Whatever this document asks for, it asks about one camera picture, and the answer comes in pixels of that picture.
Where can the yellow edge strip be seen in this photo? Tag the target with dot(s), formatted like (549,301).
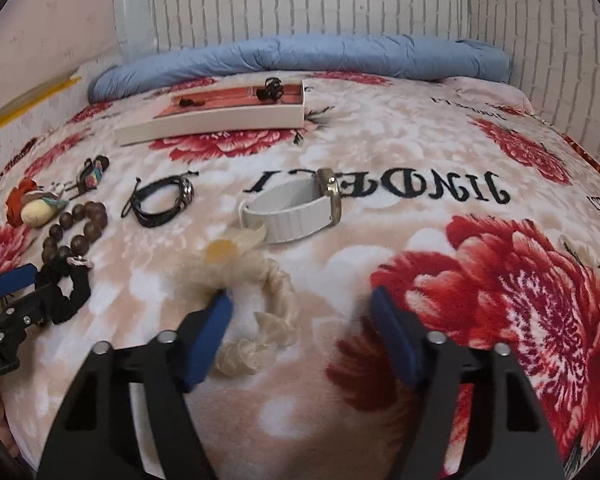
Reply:
(30,102)

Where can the colourful flower hair claw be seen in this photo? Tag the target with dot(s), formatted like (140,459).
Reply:
(92,172)

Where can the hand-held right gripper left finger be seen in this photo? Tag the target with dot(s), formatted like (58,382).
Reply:
(211,340)

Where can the white shallow box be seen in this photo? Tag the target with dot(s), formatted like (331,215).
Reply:
(220,122)

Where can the cream blond scrunchie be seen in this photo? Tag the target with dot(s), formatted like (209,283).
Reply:
(280,305)

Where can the black scrunchie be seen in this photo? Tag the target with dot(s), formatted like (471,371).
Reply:
(80,295)

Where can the floral printed blanket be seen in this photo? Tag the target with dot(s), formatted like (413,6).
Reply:
(380,170)

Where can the blue quilt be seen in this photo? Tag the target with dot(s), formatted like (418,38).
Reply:
(330,57)

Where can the black hair clip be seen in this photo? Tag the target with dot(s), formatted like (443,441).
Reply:
(270,91)

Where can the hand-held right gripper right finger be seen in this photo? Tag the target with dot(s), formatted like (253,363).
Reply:
(394,340)

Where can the orange scrunchie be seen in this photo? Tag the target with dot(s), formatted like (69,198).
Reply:
(20,197)

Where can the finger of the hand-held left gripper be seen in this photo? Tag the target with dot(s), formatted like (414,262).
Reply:
(32,306)
(12,280)

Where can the clear plastic bag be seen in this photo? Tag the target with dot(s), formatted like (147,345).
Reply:
(130,10)

